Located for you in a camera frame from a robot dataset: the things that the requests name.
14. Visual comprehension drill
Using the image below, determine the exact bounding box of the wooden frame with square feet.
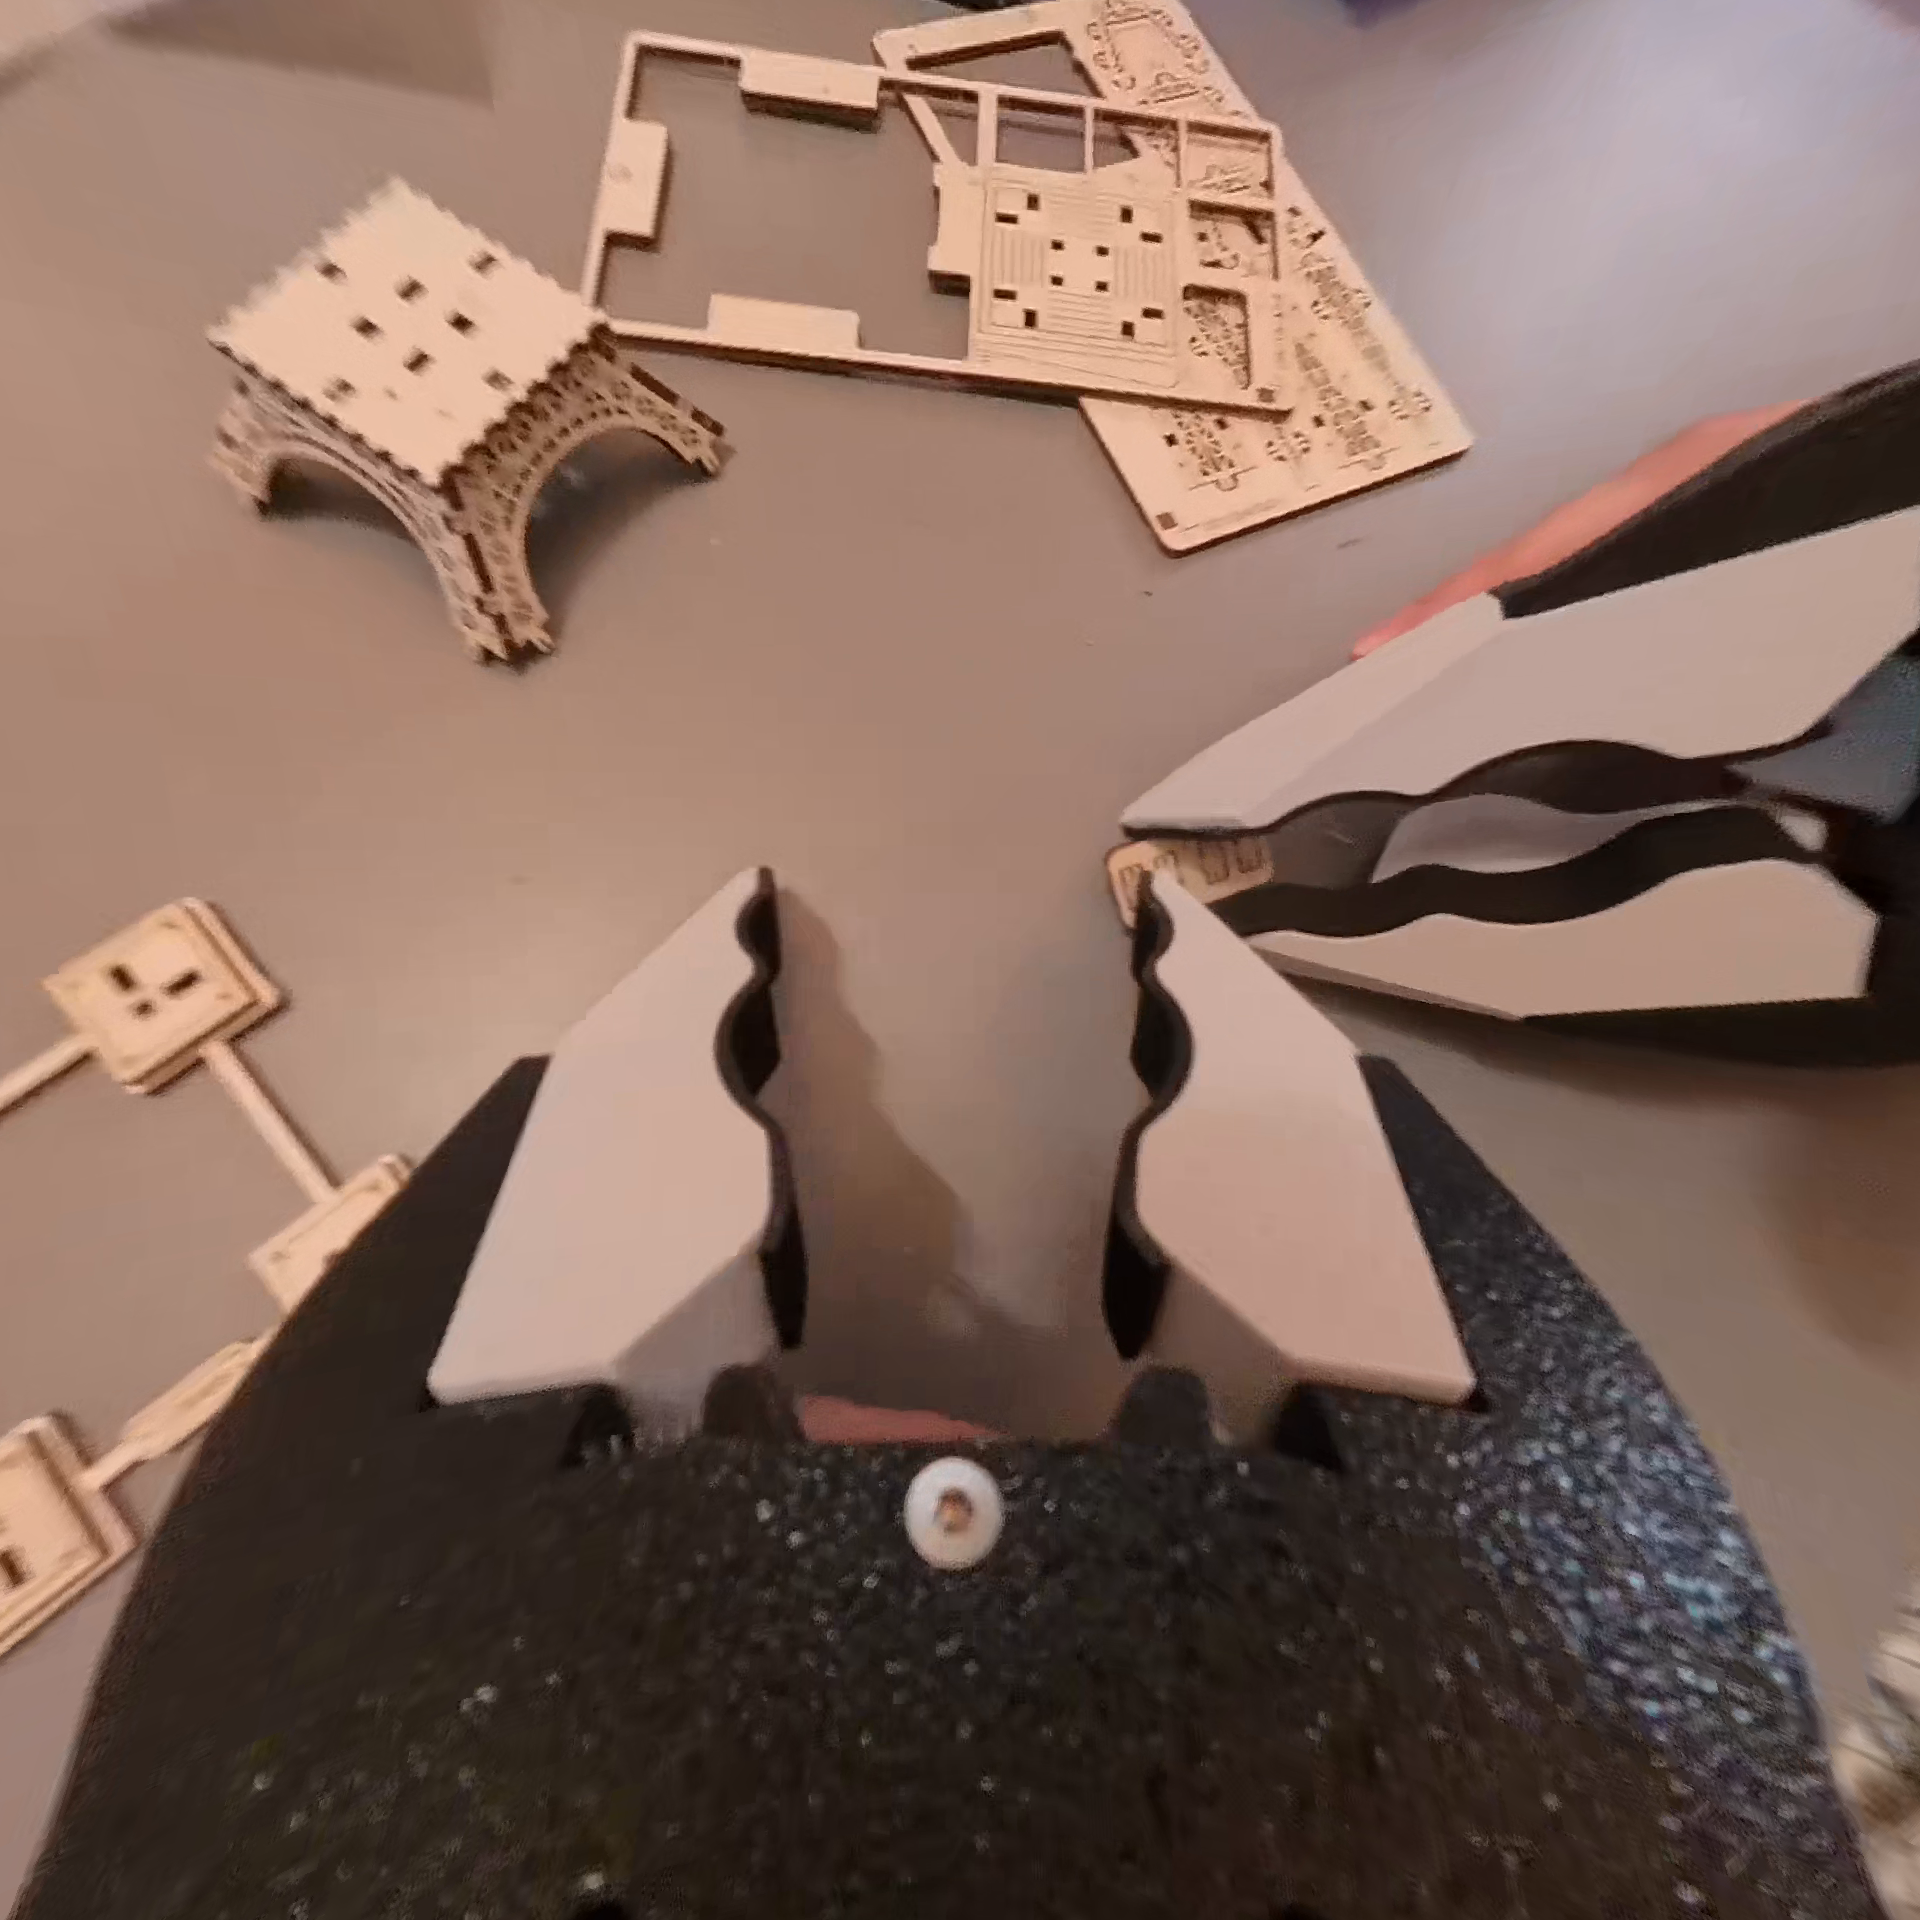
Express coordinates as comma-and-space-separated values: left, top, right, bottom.
0, 897, 413, 1661

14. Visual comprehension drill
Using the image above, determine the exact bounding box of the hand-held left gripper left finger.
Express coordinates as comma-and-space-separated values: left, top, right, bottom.
424, 865, 812, 1413

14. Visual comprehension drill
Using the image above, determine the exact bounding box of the small rectangular wooden piece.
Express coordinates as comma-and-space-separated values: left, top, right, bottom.
1103, 834, 1278, 940

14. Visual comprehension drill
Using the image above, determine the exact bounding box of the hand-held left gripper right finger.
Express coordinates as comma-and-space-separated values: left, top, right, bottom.
1103, 875, 1480, 1413

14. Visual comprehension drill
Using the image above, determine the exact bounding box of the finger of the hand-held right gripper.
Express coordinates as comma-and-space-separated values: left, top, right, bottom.
1200, 810, 1884, 1027
1118, 506, 1920, 838

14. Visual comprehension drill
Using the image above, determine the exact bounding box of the wooden tower base model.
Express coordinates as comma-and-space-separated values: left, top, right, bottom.
206, 176, 731, 666

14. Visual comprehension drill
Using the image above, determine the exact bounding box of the person's printed shirt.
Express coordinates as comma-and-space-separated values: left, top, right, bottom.
1832, 1566, 1920, 1811

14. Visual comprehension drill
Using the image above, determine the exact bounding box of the wooden sheet with square plate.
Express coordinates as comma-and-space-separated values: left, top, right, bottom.
578, 30, 1296, 418

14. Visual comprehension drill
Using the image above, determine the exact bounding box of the person's right hand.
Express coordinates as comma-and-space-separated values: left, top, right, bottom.
1350, 396, 1829, 666

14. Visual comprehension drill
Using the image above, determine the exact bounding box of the wooden sheet with lattice parts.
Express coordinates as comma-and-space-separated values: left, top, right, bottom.
870, 0, 1475, 561

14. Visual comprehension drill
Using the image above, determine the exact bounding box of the grey desk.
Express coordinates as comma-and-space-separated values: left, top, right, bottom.
0, 0, 1920, 1920

